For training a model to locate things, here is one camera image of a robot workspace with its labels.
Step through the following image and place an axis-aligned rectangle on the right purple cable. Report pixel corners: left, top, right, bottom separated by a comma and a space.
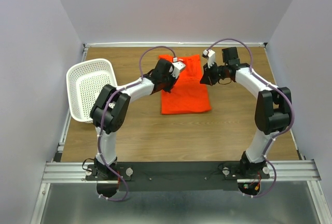
207, 38, 296, 199

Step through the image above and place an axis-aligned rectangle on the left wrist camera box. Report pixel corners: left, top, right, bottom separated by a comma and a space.
171, 57, 186, 78

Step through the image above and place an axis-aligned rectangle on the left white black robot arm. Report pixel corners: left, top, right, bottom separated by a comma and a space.
90, 58, 186, 180

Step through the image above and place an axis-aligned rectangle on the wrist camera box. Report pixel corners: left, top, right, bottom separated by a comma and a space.
171, 57, 186, 78
202, 49, 216, 68

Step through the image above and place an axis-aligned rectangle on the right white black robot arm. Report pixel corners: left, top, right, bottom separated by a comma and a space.
200, 47, 293, 178

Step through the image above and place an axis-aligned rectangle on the aluminium frame rail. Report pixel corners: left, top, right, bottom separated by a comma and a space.
30, 43, 89, 224

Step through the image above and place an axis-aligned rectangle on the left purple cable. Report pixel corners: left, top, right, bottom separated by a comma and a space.
97, 46, 178, 202

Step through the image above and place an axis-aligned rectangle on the white perforated plastic basket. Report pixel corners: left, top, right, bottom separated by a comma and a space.
66, 58, 117, 123

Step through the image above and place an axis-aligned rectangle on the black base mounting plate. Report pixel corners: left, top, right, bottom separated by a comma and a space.
85, 161, 270, 194

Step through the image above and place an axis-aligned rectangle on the orange t shirt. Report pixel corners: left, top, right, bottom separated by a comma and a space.
161, 54, 212, 115

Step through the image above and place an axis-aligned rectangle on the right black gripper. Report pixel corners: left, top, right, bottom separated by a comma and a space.
199, 61, 227, 86

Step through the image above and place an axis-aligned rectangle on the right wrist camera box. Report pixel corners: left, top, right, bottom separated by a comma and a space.
202, 49, 216, 68

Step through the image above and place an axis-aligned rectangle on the purple cable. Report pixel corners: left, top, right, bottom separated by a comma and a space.
97, 46, 178, 202
207, 38, 296, 199

